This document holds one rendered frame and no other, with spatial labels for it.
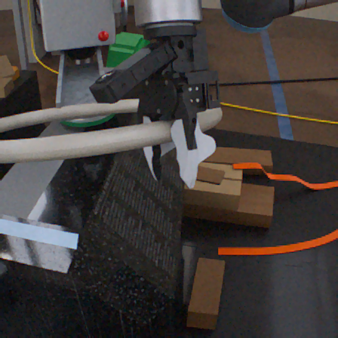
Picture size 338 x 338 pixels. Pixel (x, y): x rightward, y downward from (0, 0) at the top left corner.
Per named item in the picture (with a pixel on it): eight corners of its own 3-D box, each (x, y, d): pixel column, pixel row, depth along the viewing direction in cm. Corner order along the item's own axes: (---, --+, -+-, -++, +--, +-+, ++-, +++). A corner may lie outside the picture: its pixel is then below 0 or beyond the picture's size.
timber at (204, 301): (214, 330, 164) (217, 314, 157) (186, 326, 166) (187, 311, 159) (222, 277, 188) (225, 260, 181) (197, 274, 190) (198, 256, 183)
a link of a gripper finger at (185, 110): (205, 146, 52) (188, 78, 52) (197, 149, 51) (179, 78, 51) (181, 152, 56) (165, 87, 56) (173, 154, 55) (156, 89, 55)
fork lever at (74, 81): (56, 39, 150) (54, 27, 147) (106, 33, 153) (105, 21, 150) (43, 124, 94) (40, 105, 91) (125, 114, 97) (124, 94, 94)
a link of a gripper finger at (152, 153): (183, 173, 64) (190, 114, 60) (152, 182, 60) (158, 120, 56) (169, 165, 66) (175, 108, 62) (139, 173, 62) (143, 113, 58)
